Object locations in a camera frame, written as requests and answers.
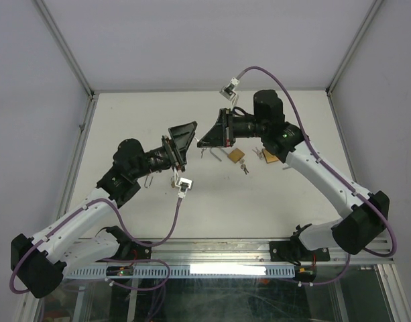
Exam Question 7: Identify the aluminium frame post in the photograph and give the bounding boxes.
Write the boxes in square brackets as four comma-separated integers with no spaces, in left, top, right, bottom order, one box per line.
[325,0,387,97]
[32,0,95,98]

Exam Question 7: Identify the grey slotted cable duct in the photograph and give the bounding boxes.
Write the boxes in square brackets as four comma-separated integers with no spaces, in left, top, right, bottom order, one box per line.
[68,264,295,279]

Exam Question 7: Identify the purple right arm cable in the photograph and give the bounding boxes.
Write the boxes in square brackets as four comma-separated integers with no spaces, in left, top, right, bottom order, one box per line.
[237,66,399,288]

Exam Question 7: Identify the large brass padlock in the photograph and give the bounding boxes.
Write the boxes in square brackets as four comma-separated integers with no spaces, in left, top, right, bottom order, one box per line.
[262,148,290,170]

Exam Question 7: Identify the right aluminium frame post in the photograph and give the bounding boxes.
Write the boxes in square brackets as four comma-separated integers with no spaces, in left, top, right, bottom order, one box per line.
[325,0,387,97]

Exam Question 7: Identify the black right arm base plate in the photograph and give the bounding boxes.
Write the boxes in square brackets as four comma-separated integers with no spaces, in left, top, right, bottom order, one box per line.
[269,240,331,265]

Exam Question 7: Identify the small brass padlock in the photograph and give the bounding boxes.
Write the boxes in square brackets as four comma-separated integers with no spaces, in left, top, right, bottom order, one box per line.
[143,172,155,189]

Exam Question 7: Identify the medium brass padlock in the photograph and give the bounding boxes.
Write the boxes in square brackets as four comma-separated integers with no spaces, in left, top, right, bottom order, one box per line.
[218,148,245,164]

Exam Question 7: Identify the silver key pair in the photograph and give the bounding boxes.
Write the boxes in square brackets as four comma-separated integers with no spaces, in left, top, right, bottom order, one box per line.
[239,160,249,174]

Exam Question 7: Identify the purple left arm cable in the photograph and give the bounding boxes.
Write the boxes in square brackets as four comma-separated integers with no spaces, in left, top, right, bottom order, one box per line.
[9,194,182,296]

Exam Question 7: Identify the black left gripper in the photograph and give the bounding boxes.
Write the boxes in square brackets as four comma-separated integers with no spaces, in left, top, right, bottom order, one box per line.
[131,122,198,180]

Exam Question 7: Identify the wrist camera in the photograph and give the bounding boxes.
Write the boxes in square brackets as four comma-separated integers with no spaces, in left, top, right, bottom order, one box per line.
[174,169,193,199]
[219,77,239,107]

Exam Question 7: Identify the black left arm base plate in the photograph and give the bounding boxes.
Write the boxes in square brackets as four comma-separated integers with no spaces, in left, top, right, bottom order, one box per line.
[98,241,152,262]

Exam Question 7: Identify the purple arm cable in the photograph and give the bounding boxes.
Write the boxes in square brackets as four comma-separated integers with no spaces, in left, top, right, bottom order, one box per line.
[9,194,182,296]
[237,66,399,288]

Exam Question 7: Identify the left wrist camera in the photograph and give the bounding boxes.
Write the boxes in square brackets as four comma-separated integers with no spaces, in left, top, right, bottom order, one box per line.
[174,169,193,199]

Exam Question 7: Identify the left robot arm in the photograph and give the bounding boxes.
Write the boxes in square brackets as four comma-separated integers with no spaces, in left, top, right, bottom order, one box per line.
[9,121,197,299]

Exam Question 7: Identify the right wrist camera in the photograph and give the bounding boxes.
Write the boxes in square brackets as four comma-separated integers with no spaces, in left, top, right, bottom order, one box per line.
[219,77,239,107]

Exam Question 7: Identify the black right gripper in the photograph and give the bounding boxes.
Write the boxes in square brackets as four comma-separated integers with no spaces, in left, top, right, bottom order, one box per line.
[197,109,268,148]

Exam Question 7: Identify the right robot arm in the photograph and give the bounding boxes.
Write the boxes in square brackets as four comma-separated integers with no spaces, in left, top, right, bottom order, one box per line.
[197,89,390,260]

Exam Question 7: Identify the aluminium front rail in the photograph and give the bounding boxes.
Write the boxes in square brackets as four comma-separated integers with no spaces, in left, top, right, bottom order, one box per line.
[151,237,394,265]

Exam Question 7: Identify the left aluminium frame post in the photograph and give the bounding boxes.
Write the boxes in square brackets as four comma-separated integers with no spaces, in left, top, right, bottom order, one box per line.
[32,0,95,98]

